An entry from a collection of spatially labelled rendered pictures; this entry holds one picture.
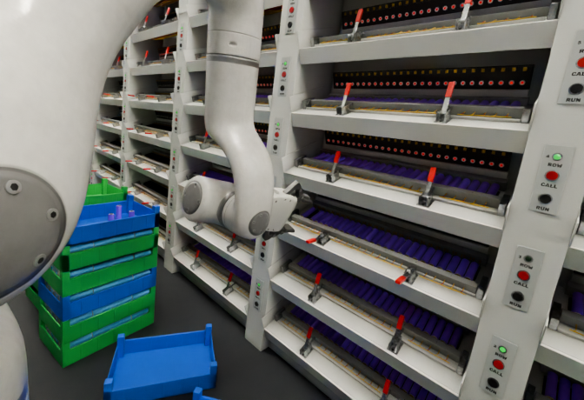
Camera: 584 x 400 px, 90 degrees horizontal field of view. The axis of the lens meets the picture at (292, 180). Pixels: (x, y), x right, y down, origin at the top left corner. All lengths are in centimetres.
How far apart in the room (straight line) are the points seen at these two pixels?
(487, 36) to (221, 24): 52
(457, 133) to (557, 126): 16
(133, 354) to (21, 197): 109
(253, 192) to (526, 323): 57
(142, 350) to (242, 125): 94
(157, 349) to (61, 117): 109
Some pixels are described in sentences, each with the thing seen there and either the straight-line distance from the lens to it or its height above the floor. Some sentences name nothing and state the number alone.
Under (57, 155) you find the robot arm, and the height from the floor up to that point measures 78.
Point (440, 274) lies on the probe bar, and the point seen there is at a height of 52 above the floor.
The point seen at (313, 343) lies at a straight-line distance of 113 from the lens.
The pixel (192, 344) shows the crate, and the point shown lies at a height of 0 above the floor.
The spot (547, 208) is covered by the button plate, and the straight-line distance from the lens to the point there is 70.
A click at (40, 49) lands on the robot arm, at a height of 84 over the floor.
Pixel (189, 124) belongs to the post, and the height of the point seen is 78.
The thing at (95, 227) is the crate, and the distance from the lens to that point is 110.
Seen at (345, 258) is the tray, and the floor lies 48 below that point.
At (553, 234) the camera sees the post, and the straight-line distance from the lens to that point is 71.
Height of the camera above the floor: 81
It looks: 10 degrees down
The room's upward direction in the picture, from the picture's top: 7 degrees clockwise
